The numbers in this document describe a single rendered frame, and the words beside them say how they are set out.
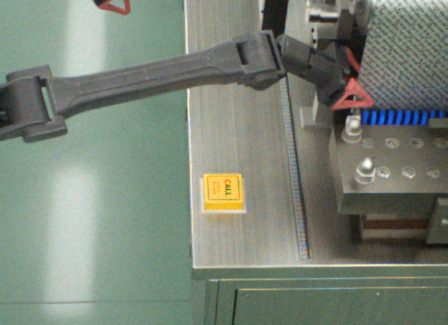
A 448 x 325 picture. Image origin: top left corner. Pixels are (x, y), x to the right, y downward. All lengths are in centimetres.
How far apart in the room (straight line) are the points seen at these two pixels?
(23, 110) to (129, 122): 164
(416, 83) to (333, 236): 31
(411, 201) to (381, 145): 12
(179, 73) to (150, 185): 143
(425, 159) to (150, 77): 51
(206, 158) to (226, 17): 41
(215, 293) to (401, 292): 34
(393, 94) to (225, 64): 35
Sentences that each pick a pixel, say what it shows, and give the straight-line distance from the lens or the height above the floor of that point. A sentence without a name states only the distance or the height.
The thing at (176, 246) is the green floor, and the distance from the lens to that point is 285.
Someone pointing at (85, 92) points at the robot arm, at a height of 121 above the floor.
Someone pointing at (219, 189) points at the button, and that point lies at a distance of 178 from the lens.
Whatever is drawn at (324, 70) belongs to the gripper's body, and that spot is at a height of 115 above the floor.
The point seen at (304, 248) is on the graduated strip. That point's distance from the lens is 175.
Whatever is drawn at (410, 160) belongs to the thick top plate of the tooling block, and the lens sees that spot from 174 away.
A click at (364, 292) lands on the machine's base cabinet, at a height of 81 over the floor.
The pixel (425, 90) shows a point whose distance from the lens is 180.
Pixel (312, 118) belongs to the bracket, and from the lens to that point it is 194.
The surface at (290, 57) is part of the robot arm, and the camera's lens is 166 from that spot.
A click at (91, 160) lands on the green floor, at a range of 306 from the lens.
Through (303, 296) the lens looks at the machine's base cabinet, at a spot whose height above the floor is 80.
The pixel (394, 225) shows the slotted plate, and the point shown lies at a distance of 178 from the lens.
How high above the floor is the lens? 230
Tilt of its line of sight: 50 degrees down
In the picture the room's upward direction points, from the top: 7 degrees clockwise
